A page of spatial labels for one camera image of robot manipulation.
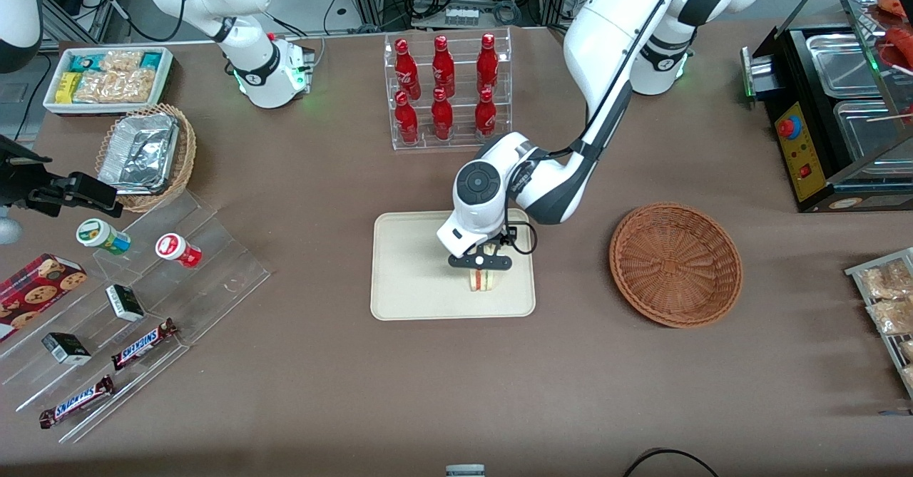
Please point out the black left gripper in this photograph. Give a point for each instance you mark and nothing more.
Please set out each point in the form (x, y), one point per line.
(502, 239)

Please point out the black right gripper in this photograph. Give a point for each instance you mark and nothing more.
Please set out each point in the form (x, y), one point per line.
(20, 183)

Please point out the triangular sandwich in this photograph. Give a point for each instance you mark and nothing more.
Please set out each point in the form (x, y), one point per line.
(483, 281)

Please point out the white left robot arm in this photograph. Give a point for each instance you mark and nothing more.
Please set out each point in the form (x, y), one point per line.
(613, 28)

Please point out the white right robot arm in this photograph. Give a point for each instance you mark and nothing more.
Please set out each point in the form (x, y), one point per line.
(250, 70)

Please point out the aluminium foil tray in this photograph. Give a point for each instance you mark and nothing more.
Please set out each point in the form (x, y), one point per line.
(139, 152)

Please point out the beige rectangular tray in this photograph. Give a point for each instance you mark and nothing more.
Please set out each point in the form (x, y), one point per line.
(406, 277)

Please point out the tan wicker basket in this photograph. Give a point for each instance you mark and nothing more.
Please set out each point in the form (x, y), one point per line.
(187, 156)

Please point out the brown round wicker basket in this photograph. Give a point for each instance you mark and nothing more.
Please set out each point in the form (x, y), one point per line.
(674, 263)

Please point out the green lid cup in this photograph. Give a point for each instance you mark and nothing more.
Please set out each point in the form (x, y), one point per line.
(100, 234)

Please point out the red lid cup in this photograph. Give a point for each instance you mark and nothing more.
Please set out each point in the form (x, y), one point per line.
(175, 249)

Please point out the small black carton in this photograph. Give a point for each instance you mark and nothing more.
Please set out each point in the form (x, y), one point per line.
(125, 303)
(65, 349)

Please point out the red plaid cookie box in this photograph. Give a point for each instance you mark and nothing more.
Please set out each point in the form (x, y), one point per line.
(36, 291)

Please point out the clear bag of crackers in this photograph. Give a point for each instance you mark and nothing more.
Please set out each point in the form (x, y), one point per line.
(118, 86)

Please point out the yellow snack pack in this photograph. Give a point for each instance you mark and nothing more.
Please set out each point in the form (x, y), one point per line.
(68, 87)

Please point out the clear acrylic stepped display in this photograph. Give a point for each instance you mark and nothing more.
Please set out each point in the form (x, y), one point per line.
(214, 277)

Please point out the teal snack pack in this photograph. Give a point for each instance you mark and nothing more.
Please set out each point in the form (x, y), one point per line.
(87, 62)

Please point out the clear acrylic bottle rack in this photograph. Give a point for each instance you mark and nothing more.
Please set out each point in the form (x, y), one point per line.
(463, 135)

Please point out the white plastic snack bin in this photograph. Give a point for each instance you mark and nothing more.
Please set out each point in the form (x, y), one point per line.
(167, 70)

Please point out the snickers chocolate bar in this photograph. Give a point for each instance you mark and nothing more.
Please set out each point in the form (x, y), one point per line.
(143, 344)
(75, 402)

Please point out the red cola bottle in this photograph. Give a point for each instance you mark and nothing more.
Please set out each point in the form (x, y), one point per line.
(488, 63)
(406, 119)
(406, 67)
(442, 117)
(443, 65)
(486, 115)

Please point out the small grey device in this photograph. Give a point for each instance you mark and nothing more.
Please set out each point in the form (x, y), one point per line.
(465, 471)

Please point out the white power strip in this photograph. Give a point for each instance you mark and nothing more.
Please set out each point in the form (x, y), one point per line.
(461, 16)

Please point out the black food warmer machine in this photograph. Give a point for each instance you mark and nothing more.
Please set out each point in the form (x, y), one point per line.
(813, 163)

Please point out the clear bag of fried snacks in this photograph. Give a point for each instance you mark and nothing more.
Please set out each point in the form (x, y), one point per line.
(888, 281)
(891, 316)

